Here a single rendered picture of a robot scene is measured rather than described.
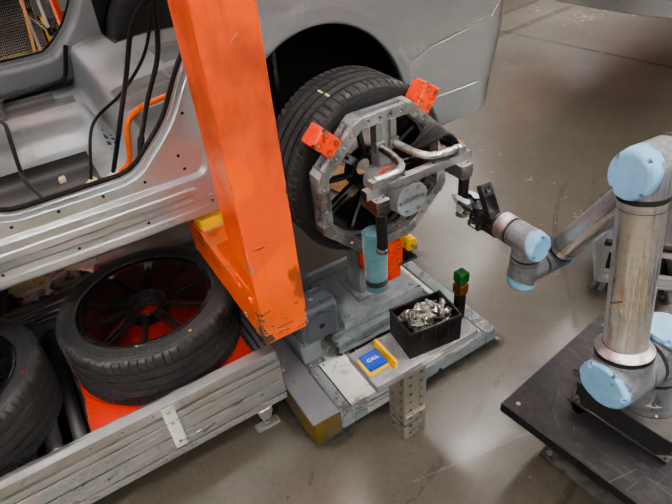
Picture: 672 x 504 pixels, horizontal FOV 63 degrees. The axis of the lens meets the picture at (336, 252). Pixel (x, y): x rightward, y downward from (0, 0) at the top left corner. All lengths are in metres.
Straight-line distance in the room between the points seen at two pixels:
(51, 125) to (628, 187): 2.26
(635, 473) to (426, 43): 1.68
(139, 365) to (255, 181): 0.81
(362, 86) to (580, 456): 1.34
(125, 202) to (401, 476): 1.36
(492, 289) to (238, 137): 1.72
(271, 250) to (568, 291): 1.67
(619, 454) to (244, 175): 1.38
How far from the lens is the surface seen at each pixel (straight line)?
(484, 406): 2.33
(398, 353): 1.88
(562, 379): 2.08
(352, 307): 2.37
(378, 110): 1.84
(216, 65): 1.36
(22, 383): 2.11
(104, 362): 2.04
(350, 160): 1.97
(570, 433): 1.95
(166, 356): 1.98
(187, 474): 2.28
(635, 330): 1.61
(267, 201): 1.55
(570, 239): 1.80
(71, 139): 2.72
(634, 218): 1.45
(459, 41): 2.51
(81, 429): 2.21
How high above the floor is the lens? 1.86
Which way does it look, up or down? 38 degrees down
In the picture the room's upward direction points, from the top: 6 degrees counter-clockwise
